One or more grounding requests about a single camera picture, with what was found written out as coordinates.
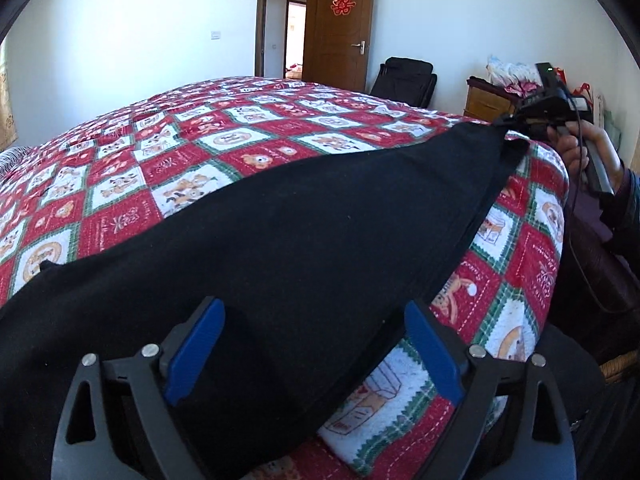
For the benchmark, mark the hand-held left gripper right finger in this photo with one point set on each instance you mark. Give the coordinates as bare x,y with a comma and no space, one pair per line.
432,355

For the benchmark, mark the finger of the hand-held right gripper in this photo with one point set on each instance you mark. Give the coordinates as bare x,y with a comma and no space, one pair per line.
520,124

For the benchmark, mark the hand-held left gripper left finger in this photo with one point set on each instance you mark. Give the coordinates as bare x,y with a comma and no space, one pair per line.
195,355

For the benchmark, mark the black pants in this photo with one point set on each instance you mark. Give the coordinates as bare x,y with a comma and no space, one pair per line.
300,235

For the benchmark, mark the person's right forearm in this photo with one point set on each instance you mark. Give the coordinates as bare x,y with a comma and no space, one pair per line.
622,210

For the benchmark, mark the person's right hand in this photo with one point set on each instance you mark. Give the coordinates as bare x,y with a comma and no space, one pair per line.
595,152

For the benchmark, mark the wooden cabinet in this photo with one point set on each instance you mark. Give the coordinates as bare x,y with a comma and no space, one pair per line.
487,102

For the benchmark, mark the pile of bags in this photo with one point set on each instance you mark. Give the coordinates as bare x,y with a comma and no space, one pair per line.
512,74

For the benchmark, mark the black folding chair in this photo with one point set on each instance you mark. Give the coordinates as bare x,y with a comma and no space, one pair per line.
402,82

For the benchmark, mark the red printed patchwork blanket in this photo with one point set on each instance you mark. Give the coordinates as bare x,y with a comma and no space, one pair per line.
125,220

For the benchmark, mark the person's dark clothed leg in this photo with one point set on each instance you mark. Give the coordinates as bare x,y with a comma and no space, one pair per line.
595,420

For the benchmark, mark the wicker basket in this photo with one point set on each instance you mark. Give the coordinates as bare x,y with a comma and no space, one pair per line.
622,367

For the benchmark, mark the brown wooden door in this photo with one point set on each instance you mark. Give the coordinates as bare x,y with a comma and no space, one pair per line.
340,60

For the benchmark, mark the red paper door decoration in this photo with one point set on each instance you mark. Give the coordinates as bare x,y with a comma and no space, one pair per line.
343,2

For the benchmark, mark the striped pillow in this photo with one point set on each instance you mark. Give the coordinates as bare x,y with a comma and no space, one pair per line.
11,160

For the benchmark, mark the beige patterned curtain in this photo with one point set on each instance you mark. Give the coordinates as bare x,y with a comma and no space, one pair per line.
7,105

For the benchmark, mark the brown wooden door frame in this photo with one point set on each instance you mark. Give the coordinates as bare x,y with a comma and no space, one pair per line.
260,20

